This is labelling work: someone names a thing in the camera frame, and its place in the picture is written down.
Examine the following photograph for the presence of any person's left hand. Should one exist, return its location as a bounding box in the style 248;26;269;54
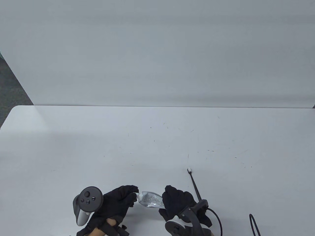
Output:
76;185;140;236

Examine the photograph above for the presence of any person's right hand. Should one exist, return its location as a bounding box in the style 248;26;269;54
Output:
159;185;212;228

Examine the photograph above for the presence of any black toothbrush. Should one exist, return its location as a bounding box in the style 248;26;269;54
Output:
187;168;203;201

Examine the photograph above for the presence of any white toothpaste tube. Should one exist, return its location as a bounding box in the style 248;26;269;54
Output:
136;191;165;209

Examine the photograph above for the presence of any person's left forearm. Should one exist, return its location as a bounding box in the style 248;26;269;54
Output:
89;218;117;236

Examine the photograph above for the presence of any grey handheld controller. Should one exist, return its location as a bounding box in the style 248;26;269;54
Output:
165;200;209;236
73;186;103;226

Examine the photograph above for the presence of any white partition board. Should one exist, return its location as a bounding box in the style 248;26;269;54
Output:
0;0;315;108

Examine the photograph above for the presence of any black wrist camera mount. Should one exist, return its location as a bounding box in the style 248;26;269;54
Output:
105;220;130;236

